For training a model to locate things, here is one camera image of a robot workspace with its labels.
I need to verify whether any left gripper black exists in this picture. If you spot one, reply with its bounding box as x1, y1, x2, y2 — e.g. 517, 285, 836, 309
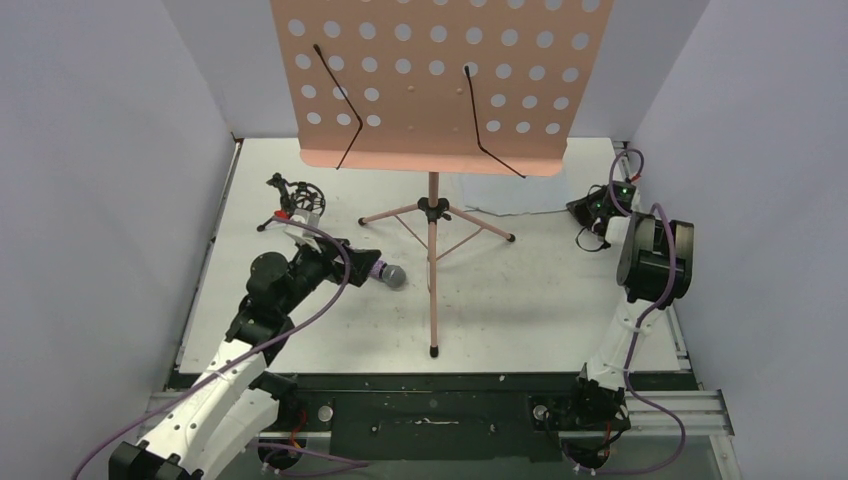
278, 236, 380, 315

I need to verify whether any purple glitter microphone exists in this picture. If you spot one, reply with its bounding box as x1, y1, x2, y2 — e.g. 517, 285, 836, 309
369, 260, 407, 290

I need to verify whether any white sheet music paper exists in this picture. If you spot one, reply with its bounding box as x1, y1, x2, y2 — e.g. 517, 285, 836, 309
459, 174, 575, 216

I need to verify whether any pink perforated music stand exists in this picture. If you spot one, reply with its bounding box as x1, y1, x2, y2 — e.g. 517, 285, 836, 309
268, 0, 616, 360

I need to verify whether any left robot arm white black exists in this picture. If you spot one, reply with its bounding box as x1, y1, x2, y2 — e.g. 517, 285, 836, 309
107, 238, 382, 479

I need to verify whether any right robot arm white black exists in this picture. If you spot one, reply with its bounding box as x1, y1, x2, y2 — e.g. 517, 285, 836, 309
560, 181, 695, 429

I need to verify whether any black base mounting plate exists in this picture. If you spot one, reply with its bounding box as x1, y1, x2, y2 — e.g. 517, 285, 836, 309
231, 372, 700, 463

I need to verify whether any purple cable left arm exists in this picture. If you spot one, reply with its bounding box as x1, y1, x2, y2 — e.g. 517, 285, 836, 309
69, 221, 354, 480

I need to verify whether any left wrist camera silver box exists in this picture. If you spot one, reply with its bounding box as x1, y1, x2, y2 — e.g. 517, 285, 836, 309
273, 208, 320, 251

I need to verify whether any black microphone shock mount tripod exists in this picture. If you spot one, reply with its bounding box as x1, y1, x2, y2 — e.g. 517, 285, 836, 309
256, 172, 326, 232

